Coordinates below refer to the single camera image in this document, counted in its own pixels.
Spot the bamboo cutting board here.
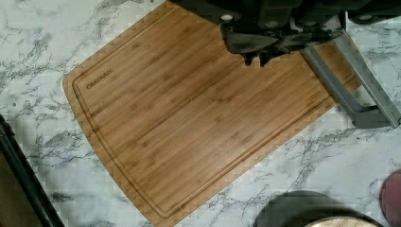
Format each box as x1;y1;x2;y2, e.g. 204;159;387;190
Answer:
61;0;362;227

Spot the black drawer handle bar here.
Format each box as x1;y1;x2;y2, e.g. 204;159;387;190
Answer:
0;116;64;227

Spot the wooden drawer box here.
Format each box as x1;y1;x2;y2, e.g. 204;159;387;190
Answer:
0;155;43;227

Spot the dark pot with wooden lid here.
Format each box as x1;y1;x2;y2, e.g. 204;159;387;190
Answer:
253;190;384;227

